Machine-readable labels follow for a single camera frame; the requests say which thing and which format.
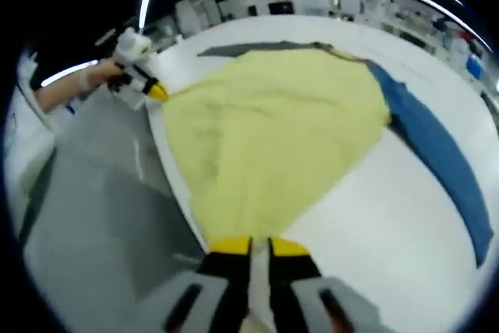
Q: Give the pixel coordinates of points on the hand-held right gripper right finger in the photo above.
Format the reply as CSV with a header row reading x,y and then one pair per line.
x,y
288,270

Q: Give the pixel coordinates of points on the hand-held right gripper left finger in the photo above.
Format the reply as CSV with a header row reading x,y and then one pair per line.
x,y
226,270

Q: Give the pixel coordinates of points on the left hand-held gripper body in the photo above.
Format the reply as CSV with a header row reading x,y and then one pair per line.
x,y
132,50

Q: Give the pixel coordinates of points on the yellow and blue garment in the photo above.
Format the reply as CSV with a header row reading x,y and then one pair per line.
x,y
273,134

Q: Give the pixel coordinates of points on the person's left hand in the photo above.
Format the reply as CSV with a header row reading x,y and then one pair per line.
x,y
99,75

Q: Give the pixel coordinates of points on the short ceiling light strip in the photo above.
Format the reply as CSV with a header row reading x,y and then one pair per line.
x,y
68,72
145,7

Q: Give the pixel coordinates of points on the person's white shirt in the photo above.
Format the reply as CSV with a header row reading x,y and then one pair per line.
x,y
23,126

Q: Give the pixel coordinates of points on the black monitor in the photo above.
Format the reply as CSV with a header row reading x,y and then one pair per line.
x,y
280,8

